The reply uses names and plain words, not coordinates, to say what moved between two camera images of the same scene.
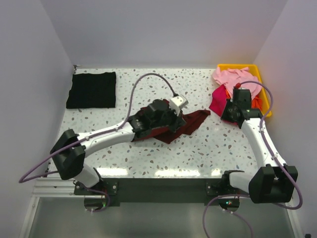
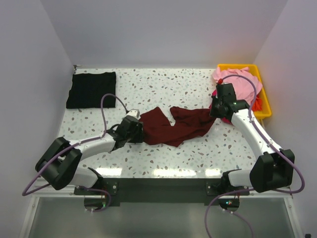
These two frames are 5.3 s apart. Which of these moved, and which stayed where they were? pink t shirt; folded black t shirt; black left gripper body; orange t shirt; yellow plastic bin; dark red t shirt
Moved: dark red t shirt; black left gripper body
Stayed: orange t shirt; folded black t shirt; yellow plastic bin; pink t shirt
